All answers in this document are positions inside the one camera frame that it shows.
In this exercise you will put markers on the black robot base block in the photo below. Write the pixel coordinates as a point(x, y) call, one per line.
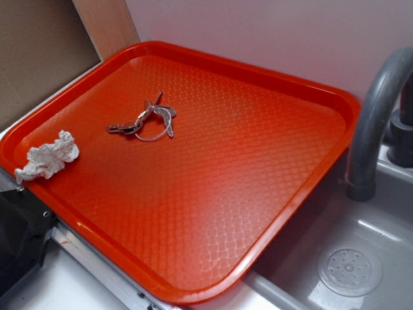
point(26, 227)

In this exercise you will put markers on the brown cardboard panel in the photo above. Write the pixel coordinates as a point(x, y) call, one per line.
point(44, 46)

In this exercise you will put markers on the crumpled white paper tissue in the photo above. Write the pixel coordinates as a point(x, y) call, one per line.
point(48, 159)

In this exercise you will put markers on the dark grey faucet handle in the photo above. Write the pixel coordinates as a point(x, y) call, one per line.
point(400, 152)

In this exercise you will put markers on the orange plastic tray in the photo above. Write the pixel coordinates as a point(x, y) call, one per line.
point(185, 217)

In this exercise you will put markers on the grey plastic sink basin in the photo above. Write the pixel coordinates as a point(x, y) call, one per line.
point(286, 273)

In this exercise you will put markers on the bunch of metal keys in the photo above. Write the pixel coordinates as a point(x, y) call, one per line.
point(167, 113)

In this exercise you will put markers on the round sink drain strainer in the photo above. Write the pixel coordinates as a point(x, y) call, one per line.
point(349, 271)

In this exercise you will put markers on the light wooden board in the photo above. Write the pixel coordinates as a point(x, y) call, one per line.
point(108, 24)

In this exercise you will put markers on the aluminium rail strip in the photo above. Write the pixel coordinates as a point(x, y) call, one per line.
point(122, 288)

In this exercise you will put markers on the grey curved faucet spout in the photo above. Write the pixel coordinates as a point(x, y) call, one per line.
point(373, 126)

